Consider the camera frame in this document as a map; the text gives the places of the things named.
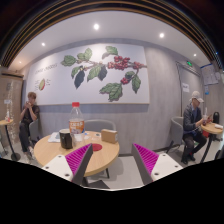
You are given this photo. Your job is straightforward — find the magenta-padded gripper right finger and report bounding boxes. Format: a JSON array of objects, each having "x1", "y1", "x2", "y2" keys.
[{"x1": 130, "y1": 142, "x2": 184, "y2": 186}]

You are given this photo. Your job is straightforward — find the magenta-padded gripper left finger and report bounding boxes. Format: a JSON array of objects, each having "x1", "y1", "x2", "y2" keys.
[{"x1": 41, "y1": 143, "x2": 94, "y2": 187}]

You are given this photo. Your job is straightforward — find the black mug, cream inside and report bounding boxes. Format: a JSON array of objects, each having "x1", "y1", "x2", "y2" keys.
[{"x1": 58, "y1": 128, "x2": 74, "y2": 150}]

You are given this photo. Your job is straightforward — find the wall notice board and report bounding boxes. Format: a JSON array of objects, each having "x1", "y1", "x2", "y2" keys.
[{"x1": 200, "y1": 63, "x2": 219, "y2": 86}]

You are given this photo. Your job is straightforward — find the small brown cardboard box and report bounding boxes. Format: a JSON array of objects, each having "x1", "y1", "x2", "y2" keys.
[{"x1": 100, "y1": 128, "x2": 119, "y2": 145}]

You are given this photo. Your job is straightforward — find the person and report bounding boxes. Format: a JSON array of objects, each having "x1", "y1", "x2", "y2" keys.
[
  {"x1": 181, "y1": 90, "x2": 214, "y2": 165},
  {"x1": 18, "y1": 91, "x2": 41, "y2": 161}
]

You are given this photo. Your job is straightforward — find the round ceiling spotlights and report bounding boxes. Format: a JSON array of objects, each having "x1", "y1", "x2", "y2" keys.
[{"x1": 39, "y1": 22, "x2": 198, "y2": 58}]

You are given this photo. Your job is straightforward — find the coffee branch wall mural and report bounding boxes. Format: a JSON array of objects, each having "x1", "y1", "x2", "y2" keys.
[{"x1": 24, "y1": 43, "x2": 151, "y2": 106}]

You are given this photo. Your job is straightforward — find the small round pedestal table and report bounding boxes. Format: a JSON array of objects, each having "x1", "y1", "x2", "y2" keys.
[
  {"x1": 0, "y1": 118, "x2": 22, "y2": 162},
  {"x1": 199, "y1": 122, "x2": 224, "y2": 164}
]

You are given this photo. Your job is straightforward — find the clear red-capped drink bottle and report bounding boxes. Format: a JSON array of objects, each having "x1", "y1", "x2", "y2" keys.
[{"x1": 68, "y1": 101, "x2": 86, "y2": 145}]

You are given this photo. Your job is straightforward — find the black flask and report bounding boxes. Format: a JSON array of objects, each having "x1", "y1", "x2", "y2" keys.
[{"x1": 212, "y1": 111, "x2": 221, "y2": 125}]

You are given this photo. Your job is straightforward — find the white and blue booklet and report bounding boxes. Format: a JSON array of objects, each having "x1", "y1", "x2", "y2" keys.
[{"x1": 47, "y1": 131, "x2": 62, "y2": 144}]

